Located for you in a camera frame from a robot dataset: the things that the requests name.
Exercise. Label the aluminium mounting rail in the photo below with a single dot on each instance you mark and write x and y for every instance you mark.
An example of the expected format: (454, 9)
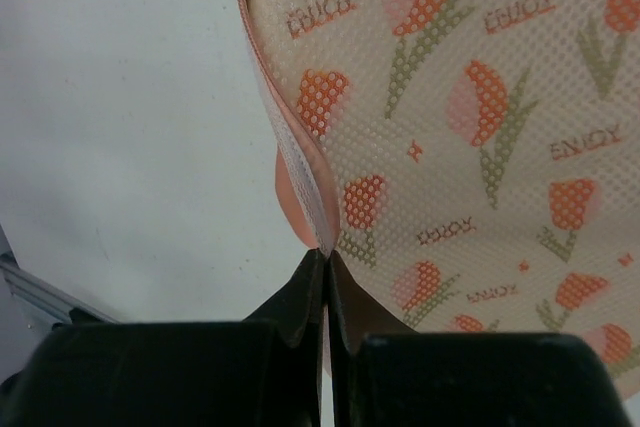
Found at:
(43, 298)

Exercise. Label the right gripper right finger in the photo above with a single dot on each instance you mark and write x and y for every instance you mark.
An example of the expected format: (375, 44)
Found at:
(386, 374)

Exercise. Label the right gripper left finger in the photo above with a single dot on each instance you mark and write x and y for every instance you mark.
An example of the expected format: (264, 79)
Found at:
(261, 371)

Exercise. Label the floral mesh laundry bag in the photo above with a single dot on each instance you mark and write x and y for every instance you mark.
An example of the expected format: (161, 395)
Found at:
(474, 162)

